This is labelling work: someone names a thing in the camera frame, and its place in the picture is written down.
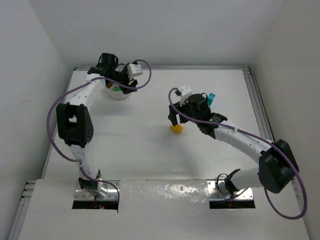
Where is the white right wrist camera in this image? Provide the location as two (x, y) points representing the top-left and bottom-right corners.
(175, 84), (193, 106)

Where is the aluminium frame rail right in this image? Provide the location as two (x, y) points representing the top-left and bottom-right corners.
(243, 67), (275, 141)

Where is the white round divided container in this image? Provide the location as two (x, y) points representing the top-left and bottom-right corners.
(106, 83), (130, 100)

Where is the aluminium frame rail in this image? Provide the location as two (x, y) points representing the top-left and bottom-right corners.
(243, 67), (275, 141)
(74, 65), (251, 71)

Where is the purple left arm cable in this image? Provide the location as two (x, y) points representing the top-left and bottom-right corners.
(46, 59), (153, 201)

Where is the metal base plate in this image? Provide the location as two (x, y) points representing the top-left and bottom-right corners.
(206, 168), (248, 204)
(73, 182), (119, 202)

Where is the cyan lego brick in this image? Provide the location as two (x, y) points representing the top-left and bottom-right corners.
(207, 93), (216, 107)

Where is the aluminium frame rail back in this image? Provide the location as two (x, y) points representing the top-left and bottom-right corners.
(74, 65), (251, 71)

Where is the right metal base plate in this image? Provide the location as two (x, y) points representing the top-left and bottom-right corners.
(206, 168), (248, 204)

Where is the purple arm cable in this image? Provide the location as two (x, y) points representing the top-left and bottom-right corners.
(167, 87), (308, 220)
(46, 59), (153, 201)

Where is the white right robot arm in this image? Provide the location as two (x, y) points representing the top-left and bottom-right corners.
(168, 88), (299, 196)

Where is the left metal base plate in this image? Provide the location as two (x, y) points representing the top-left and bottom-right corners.
(73, 182), (119, 202)

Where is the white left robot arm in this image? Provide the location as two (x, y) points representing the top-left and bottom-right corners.
(56, 53), (143, 194)

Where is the yellow square lego brick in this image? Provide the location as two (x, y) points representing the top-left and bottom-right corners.
(170, 124), (183, 134)

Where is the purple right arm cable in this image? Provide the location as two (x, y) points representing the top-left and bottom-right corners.
(167, 87), (308, 220)

